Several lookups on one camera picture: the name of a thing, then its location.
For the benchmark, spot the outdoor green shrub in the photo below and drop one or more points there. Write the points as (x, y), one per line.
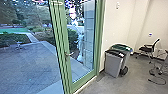
(72, 38)
(13, 39)

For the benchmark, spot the small blue wall device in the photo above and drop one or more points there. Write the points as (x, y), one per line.
(150, 34)

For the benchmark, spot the black office chair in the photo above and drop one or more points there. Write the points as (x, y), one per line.
(150, 48)

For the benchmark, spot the green lid indoor bin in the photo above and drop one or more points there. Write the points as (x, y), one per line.
(126, 50)

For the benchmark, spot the white door sign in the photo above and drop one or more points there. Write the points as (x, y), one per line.
(71, 14)

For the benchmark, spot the white garden statue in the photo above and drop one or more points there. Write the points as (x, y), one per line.
(80, 45)

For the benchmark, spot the grey indoor trash bin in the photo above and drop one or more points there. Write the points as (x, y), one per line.
(115, 63)

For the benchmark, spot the green framed glass door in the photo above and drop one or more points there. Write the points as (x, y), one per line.
(61, 50)

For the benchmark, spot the white wall switch plate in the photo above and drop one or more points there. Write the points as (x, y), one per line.
(117, 5)

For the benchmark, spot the grey stone block pillar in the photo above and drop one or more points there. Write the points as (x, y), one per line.
(88, 30)

